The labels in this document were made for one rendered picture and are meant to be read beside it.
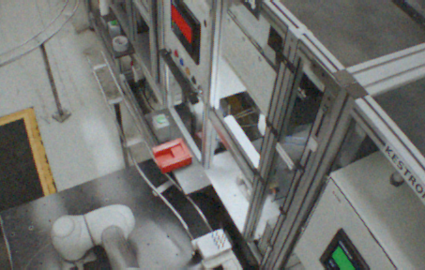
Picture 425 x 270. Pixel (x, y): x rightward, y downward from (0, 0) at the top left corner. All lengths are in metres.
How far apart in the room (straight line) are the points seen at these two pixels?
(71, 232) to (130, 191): 0.51
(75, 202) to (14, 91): 1.89
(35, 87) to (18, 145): 0.65
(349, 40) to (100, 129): 2.65
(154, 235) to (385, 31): 1.50
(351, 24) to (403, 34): 0.15
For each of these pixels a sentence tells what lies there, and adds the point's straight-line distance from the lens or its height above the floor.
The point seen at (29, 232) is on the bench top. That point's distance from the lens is 2.34.
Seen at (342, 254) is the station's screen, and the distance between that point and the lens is 1.18.
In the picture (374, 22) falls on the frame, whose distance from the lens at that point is 1.25.
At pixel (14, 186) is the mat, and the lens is 3.37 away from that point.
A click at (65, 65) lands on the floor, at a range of 4.13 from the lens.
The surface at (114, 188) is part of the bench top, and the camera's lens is 2.37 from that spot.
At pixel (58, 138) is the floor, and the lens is 3.54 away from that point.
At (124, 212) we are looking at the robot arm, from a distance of 2.02.
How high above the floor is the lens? 2.67
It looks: 51 degrees down
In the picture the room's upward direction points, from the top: 5 degrees clockwise
